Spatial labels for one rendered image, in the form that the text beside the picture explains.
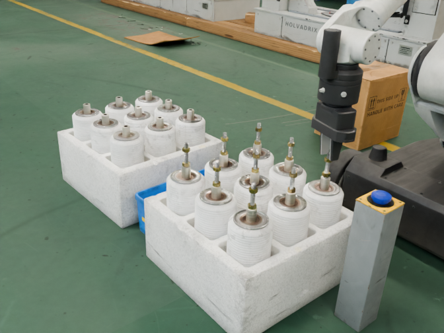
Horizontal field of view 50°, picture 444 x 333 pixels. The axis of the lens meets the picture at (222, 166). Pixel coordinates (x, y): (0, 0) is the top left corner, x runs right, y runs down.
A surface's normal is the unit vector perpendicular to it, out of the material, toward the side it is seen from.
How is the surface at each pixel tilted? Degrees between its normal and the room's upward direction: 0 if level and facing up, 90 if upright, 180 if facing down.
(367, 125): 90
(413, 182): 0
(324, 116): 90
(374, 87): 90
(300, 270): 90
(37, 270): 0
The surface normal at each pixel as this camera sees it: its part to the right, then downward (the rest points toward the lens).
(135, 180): 0.66, 0.36
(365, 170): -0.53, -0.44
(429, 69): -0.74, 0.03
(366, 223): -0.77, 0.26
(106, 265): 0.04, -0.89
